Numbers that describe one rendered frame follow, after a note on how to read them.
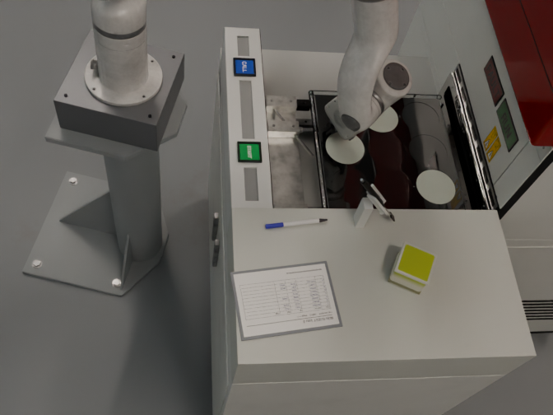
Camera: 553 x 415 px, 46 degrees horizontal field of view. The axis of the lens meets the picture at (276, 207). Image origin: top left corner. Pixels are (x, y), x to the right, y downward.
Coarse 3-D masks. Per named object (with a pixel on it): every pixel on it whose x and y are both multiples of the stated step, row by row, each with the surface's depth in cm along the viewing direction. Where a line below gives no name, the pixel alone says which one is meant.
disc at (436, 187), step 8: (424, 176) 162; (432, 176) 162; (440, 176) 162; (416, 184) 160; (424, 184) 160; (432, 184) 161; (440, 184) 161; (448, 184) 161; (424, 192) 159; (432, 192) 159; (440, 192) 160; (448, 192) 160; (432, 200) 158; (440, 200) 159; (448, 200) 159
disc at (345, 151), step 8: (336, 136) 164; (328, 144) 162; (336, 144) 163; (344, 144) 163; (352, 144) 163; (360, 144) 164; (328, 152) 161; (336, 152) 161; (344, 152) 162; (352, 152) 162; (360, 152) 162; (336, 160) 160; (344, 160) 161; (352, 160) 161
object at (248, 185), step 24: (240, 48) 167; (240, 96) 159; (264, 96) 160; (240, 120) 155; (264, 120) 156; (264, 144) 152; (240, 168) 148; (264, 168) 149; (240, 192) 145; (264, 192) 146
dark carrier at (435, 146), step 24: (336, 96) 171; (408, 120) 170; (432, 120) 171; (384, 144) 165; (408, 144) 166; (432, 144) 167; (336, 168) 159; (360, 168) 160; (384, 168) 161; (408, 168) 162; (432, 168) 163; (336, 192) 156; (360, 192) 157; (384, 192) 158; (408, 192) 159; (456, 192) 160
